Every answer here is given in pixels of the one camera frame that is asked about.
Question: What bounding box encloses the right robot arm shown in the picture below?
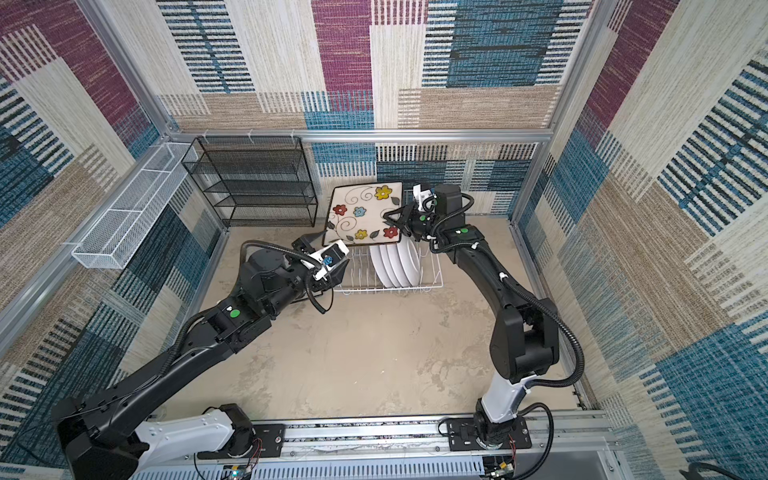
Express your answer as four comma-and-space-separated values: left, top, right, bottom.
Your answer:
383, 185, 570, 449

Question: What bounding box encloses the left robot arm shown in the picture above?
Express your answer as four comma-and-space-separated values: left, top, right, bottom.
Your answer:
52, 235, 349, 479

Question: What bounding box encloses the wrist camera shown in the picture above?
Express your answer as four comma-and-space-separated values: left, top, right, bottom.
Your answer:
412, 184, 436, 212
310, 240, 350, 281

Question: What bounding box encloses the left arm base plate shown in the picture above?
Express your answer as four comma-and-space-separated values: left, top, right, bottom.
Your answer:
196, 423, 286, 460

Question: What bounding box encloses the white wire dish rack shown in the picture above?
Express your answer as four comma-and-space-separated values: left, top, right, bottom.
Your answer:
335, 238, 444, 295

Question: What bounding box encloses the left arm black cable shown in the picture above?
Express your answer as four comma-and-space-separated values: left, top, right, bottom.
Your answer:
238, 239, 335, 316

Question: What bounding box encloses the white round plate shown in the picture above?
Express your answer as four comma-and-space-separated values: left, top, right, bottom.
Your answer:
386, 244, 411, 288
369, 245, 395, 289
397, 236, 422, 287

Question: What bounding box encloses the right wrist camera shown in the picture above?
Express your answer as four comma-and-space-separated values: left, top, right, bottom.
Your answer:
412, 184, 436, 212

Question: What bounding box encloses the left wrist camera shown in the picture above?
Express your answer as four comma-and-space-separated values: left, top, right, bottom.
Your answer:
310, 240, 350, 281

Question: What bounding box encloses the aluminium mounting rail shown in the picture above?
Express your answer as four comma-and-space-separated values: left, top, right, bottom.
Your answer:
132, 411, 632, 479

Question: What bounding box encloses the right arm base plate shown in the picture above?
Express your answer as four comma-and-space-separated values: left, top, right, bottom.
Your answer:
438, 417, 532, 451

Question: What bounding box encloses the black wire shelf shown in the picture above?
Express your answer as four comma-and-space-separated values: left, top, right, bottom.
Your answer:
181, 136, 318, 227

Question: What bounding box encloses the white mesh wall basket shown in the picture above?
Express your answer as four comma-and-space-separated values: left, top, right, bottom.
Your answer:
72, 142, 189, 270

